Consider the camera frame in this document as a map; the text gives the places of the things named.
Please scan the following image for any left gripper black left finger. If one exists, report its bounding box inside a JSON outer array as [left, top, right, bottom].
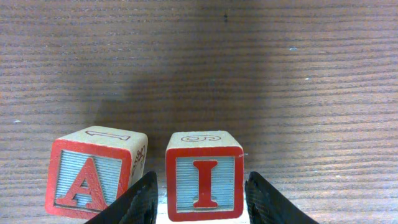
[[85, 171, 158, 224]]

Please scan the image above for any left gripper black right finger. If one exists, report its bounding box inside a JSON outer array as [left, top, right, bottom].
[[244, 171, 318, 224]]

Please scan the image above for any red A block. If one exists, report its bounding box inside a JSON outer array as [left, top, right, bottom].
[[44, 126, 148, 219]]

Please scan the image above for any red I block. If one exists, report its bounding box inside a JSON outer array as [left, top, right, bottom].
[[165, 131, 244, 222]]

